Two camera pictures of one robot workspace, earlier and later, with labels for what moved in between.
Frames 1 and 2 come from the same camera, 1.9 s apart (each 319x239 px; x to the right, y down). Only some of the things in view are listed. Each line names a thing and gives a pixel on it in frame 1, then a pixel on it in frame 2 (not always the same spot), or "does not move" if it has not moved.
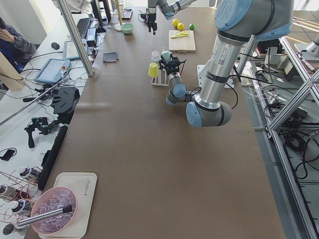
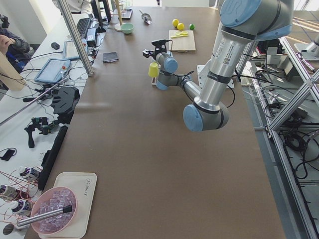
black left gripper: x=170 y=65 to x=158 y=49
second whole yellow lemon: x=180 y=26 does not move
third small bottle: x=22 y=207 does not move
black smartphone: x=8 y=155 does not move
